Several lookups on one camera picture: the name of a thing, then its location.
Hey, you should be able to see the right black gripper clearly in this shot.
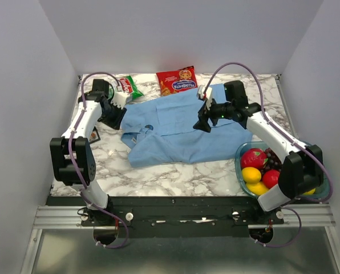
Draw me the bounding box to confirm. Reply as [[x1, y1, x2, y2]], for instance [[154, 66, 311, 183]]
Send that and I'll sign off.
[[192, 95, 234, 134]]

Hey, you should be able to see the light blue shirt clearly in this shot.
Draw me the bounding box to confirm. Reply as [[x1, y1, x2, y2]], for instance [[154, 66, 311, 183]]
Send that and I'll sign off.
[[121, 88, 253, 167]]

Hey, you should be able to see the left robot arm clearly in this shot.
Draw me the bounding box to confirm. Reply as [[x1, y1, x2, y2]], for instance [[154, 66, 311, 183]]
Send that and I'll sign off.
[[50, 79, 127, 225]]

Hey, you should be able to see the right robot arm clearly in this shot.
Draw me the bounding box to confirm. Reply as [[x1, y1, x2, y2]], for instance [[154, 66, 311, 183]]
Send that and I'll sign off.
[[193, 80, 324, 224]]

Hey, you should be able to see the green chips bag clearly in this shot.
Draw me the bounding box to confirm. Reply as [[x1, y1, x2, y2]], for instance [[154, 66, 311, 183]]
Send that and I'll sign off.
[[118, 75, 144, 103]]

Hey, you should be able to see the red candy bag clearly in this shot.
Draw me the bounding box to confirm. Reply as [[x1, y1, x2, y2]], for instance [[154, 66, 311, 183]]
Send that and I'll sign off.
[[156, 66, 198, 96]]

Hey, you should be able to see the red dragon fruit toy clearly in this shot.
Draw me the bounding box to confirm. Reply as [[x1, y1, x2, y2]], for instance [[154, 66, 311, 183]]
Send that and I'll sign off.
[[240, 148, 268, 170]]

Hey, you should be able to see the yellow lemon upper left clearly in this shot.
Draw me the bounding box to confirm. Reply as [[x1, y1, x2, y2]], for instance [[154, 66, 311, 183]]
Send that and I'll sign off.
[[241, 167, 262, 183]]

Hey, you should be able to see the yellow lemon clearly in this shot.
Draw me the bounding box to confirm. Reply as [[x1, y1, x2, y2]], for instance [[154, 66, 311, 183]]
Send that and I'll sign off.
[[303, 188, 316, 195], [246, 182, 269, 196], [241, 167, 262, 183]]

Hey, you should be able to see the dark purple grape bunch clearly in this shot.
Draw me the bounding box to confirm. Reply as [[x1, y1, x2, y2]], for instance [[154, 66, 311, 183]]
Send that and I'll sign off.
[[262, 148, 282, 172]]

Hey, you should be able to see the yellow lemon lower left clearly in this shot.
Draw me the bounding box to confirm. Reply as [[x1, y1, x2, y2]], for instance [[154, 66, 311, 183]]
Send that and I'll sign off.
[[246, 182, 269, 196]]

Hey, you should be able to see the red apple toy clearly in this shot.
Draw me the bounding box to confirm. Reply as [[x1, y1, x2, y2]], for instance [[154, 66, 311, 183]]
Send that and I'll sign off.
[[262, 170, 280, 189]]

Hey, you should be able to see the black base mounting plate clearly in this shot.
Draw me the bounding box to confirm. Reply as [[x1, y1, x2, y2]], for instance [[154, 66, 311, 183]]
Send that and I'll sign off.
[[46, 195, 323, 239]]

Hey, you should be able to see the yellow lemon front right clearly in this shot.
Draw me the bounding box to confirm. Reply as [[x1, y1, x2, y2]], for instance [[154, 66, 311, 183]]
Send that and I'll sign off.
[[303, 188, 316, 195]]

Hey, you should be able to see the teal plastic fruit container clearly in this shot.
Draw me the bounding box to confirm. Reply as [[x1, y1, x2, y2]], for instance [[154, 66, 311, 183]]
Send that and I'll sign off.
[[234, 141, 330, 199]]

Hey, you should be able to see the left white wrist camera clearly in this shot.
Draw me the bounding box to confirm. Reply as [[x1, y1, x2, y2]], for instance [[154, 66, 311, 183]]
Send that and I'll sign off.
[[111, 91, 132, 109]]

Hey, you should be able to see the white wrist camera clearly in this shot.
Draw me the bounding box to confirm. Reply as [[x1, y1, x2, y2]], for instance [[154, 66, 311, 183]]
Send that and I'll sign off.
[[111, 91, 132, 109], [197, 85, 213, 101]]

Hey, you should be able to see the black double frame stand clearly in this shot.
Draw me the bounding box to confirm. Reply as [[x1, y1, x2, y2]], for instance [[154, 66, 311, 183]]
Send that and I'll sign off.
[[89, 127, 100, 143]]

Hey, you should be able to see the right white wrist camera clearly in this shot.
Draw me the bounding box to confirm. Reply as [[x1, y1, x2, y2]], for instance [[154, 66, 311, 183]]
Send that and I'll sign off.
[[197, 85, 213, 101]]

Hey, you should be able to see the aluminium rail frame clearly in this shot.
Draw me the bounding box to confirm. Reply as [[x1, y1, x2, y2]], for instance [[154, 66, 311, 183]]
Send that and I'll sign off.
[[21, 205, 340, 273]]

